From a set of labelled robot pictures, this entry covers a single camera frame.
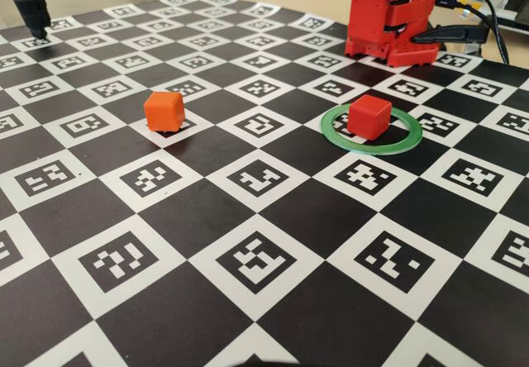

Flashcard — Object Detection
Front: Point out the thick black cable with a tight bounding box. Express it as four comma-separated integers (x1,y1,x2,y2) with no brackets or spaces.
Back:
440,0,510,64

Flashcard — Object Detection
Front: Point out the orange cube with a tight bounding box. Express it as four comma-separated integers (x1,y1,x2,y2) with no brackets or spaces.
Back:
143,90,186,133

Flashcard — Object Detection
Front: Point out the green flat ring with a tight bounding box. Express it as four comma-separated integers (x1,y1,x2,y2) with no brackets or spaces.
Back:
320,102,424,156

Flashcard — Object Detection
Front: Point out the checkerboard marker mat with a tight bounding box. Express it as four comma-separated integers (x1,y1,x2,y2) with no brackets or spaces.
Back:
0,0,529,367

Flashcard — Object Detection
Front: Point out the red cube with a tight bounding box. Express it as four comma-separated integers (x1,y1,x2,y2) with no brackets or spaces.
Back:
346,94,393,141

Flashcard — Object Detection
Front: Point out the white grey case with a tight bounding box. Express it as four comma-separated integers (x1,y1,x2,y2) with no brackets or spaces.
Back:
493,0,529,33

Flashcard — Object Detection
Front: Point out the black usb plug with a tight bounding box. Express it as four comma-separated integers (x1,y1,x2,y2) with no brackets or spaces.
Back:
436,0,472,12

